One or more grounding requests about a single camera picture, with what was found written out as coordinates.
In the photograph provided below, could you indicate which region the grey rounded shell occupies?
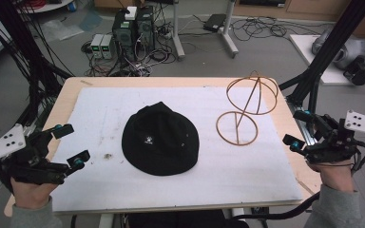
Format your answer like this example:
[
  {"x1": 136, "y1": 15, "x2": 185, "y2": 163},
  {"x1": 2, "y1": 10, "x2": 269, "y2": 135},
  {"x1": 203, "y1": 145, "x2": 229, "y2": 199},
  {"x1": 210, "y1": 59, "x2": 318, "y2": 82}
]
[{"x1": 311, "y1": 28, "x2": 365, "y2": 71}]

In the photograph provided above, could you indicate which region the white foam mat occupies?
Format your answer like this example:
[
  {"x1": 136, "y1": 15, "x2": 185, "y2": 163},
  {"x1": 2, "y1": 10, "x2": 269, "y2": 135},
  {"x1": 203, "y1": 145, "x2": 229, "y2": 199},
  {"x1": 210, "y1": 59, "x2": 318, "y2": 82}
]
[{"x1": 49, "y1": 86, "x2": 304, "y2": 212}]

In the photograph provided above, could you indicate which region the grey power supply unit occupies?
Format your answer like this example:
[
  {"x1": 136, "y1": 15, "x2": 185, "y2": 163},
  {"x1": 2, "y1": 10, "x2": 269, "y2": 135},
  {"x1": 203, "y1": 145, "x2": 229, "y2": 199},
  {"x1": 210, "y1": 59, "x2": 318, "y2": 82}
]
[
  {"x1": 101, "y1": 34, "x2": 115, "y2": 60},
  {"x1": 90, "y1": 33, "x2": 105, "y2": 60}
]

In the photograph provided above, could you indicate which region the white metal stand leg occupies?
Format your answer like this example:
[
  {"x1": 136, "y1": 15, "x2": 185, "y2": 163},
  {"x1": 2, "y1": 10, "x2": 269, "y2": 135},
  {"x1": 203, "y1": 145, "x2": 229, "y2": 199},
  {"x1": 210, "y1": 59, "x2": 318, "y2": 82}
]
[
  {"x1": 170, "y1": 0, "x2": 186, "y2": 62},
  {"x1": 220, "y1": 0, "x2": 240, "y2": 60}
]

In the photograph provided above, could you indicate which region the copper wire hat stand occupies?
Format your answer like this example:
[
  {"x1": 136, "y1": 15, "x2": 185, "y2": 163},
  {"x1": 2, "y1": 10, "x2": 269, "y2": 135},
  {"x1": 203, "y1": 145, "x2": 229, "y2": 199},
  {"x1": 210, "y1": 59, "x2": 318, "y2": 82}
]
[{"x1": 215, "y1": 70, "x2": 279, "y2": 147}]

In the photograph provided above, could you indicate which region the clear plastic sheet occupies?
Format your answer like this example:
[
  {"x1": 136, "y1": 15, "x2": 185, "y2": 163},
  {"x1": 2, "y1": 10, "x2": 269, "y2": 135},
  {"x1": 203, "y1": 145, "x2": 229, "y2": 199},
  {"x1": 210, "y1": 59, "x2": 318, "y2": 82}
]
[{"x1": 40, "y1": 18, "x2": 86, "y2": 43}]

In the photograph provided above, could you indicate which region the black frame post with cables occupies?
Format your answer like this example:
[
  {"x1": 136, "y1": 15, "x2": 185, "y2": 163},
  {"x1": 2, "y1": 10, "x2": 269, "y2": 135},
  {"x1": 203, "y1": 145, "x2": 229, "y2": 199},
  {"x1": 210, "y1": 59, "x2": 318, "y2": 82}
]
[{"x1": 0, "y1": 0, "x2": 74, "y2": 134}]

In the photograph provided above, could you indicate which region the small white box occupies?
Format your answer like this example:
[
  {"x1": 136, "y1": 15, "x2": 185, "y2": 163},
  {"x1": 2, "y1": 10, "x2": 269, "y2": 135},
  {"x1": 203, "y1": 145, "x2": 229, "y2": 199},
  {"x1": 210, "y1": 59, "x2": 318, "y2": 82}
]
[{"x1": 125, "y1": 6, "x2": 138, "y2": 22}]

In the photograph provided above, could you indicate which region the person's left hand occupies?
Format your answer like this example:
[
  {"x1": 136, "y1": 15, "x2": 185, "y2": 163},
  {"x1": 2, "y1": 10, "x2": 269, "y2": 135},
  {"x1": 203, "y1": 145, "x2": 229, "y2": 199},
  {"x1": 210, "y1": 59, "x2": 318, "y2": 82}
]
[{"x1": 10, "y1": 176, "x2": 59, "y2": 210}]

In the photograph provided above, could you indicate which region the black bucket hat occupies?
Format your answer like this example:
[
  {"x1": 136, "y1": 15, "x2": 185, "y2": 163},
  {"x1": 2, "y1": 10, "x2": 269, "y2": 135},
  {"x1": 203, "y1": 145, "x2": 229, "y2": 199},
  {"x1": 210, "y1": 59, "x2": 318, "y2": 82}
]
[{"x1": 121, "y1": 101, "x2": 201, "y2": 178}]

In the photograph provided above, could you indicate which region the aluminium rail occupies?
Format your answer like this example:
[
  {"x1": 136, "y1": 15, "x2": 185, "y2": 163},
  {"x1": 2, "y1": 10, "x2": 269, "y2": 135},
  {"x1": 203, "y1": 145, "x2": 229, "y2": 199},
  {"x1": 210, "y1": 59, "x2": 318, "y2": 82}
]
[{"x1": 285, "y1": 97, "x2": 318, "y2": 147}]

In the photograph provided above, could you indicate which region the tangle of black floor cables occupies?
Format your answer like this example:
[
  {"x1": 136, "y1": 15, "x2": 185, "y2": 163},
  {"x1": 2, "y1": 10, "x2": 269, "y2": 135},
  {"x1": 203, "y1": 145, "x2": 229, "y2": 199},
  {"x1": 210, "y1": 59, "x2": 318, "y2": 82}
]
[{"x1": 229, "y1": 16, "x2": 327, "y2": 43}]

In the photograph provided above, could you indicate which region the person's right hand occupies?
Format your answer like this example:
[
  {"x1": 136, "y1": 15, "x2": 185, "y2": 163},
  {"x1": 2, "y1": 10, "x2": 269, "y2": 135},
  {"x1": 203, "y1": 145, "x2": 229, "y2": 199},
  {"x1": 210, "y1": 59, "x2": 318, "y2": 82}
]
[{"x1": 306, "y1": 159, "x2": 355, "y2": 194}]

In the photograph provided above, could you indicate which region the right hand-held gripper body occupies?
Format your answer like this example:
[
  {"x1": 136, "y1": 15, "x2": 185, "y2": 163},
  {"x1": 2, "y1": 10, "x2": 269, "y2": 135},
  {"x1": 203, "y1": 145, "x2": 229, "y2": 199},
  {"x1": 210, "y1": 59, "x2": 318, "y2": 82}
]
[{"x1": 304, "y1": 109, "x2": 365, "y2": 166}]

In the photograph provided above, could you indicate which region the white platform board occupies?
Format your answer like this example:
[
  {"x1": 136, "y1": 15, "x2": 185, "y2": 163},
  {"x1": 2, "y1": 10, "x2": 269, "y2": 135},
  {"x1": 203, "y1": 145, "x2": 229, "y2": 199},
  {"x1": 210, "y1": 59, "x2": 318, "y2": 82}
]
[{"x1": 289, "y1": 33, "x2": 365, "y2": 86}]

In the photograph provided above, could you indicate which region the thick black cable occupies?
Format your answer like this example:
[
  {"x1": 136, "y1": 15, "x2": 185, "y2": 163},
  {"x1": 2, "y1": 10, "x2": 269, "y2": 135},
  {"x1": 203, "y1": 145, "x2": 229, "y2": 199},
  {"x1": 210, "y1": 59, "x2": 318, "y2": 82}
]
[{"x1": 230, "y1": 191, "x2": 321, "y2": 221}]

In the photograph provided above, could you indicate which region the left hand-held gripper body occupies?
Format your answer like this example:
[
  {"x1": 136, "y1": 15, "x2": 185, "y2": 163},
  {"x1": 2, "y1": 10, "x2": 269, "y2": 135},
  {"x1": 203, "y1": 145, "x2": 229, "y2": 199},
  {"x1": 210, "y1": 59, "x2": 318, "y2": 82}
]
[{"x1": 0, "y1": 123, "x2": 69, "y2": 186}]

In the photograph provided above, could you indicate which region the black device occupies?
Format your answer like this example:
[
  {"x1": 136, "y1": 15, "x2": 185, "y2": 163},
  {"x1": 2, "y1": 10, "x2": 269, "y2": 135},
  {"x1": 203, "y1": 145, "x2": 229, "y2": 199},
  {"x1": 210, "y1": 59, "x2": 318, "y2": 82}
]
[{"x1": 342, "y1": 56, "x2": 365, "y2": 86}]

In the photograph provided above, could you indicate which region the black computer tower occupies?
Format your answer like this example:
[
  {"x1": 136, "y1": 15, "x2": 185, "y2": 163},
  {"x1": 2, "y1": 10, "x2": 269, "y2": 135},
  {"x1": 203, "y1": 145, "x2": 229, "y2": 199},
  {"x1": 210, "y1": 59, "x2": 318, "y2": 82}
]
[
  {"x1": 135, "y1": 5, "x2": 156, "y2": 53},
  {"x1": 111, "y1": 9, "x2": 138, "y2": 62}
]

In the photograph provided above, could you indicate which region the tangle of cables by computers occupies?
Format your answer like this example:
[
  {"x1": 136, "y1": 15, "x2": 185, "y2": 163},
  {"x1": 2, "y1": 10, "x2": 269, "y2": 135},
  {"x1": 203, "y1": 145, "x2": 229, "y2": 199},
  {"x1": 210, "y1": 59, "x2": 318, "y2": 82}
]
[{"x1": 81, "y1": 37, "x2": 178, "y2": 78}]

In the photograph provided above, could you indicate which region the flat black box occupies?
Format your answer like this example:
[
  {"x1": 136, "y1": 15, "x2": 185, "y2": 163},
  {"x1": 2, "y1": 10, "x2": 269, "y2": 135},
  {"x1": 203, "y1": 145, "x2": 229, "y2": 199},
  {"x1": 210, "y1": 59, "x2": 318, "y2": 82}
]
[{"x1": 202, "y1": 12, "x2": 228, "y2": 33}]

